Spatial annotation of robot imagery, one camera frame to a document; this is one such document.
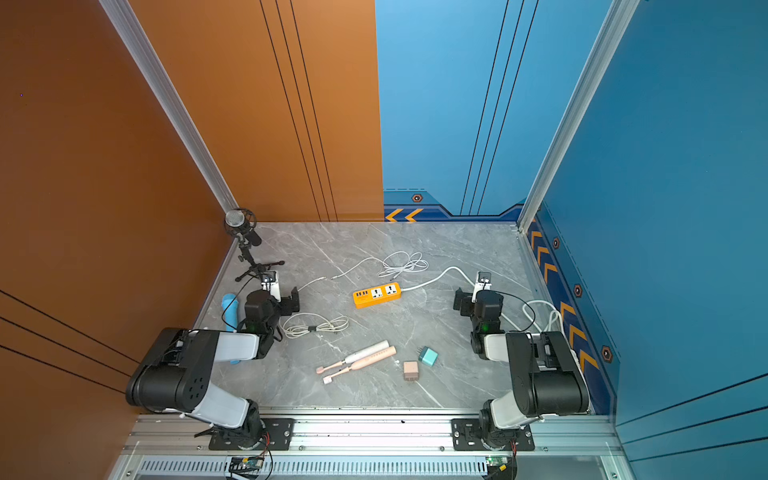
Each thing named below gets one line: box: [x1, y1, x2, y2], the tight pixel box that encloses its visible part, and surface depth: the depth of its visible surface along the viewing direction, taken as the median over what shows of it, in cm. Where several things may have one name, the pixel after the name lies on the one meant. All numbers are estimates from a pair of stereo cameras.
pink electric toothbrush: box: [323, 346, 397, 385], surface depth 85 cm
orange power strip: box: [352, 282, 402, 309], surface depth 98 cm
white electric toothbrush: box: [316, 340, 390, 375], surface depth 86 cm
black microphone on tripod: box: [224, 208, 285, 282], surface depth 93 cm
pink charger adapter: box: [403, 361, 419, 381], surface depth 84 cm
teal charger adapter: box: [418, 346, 439, 367], surface depth 86 cm
